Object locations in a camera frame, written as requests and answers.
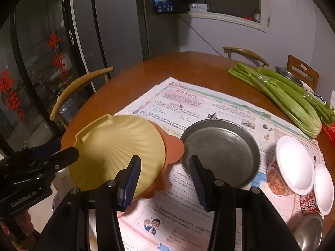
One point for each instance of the grey refrigerator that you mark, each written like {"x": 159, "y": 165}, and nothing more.
{"x": 123, "y": 26}

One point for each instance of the blue box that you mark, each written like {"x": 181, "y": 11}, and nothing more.
{"x": 162, "y": 4}

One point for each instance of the round metal plate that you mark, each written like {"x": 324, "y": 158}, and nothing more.
{"x": 222, "y": 146}
{"x": 110, "y": 146}

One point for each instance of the white window frame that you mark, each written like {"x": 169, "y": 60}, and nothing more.
{"x": 235, "y": 19}

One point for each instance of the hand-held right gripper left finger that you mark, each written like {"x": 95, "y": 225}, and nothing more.
{"x": 130, "y": 188}

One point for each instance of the small white red-patterned bowl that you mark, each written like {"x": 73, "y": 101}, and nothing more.
{"x": 323, "y": 188}

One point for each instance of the small glass jar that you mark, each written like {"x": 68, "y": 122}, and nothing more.
{"x": 257, "y": 17}

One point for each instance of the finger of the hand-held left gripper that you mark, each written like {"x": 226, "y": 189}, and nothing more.
{"x": 47, "y": 148}
{"x": 66, "y": 157}

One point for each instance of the large white red-patterned bowl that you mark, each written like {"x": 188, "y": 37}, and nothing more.
{"x": 293, "y": 162}

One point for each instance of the white flat box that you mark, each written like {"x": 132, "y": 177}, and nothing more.
{"x": 198, "y": 7}

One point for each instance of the small red object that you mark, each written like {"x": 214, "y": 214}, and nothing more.
{"x": 248, "y": 18}

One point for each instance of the orange flower-shaped plate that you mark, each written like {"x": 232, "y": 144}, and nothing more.
{"x": 172, "y": 146}

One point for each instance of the wooden chair with cutout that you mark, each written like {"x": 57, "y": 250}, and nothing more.
{"x": 295, "y": 66}

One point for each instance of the colourful printed newspaper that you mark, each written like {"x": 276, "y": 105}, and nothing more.
{"x": 209, "y": 104}

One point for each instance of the leafy celery bunch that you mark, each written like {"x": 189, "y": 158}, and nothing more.
{"x": 314, "y": 102}

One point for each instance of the glass door with red decals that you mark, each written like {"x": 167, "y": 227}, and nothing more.
{"x": 34, "y": 57}

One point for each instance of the stainless steel bowl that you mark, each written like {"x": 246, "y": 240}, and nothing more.
{"x": 308, "y": 235}

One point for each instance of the steel basin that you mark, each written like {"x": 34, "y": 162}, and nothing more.
{"x": 289, "y": 74}

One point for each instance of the curved-back wooden chair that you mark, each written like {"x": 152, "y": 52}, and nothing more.
{"x": 78, "y": 83}
{"x": 246, "y": 52}

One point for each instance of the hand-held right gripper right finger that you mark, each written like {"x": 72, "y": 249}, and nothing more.
{"x": 199, "y": 188}

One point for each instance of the thick celery bunch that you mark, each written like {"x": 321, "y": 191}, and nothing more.
{"x": 282, "y": 96}

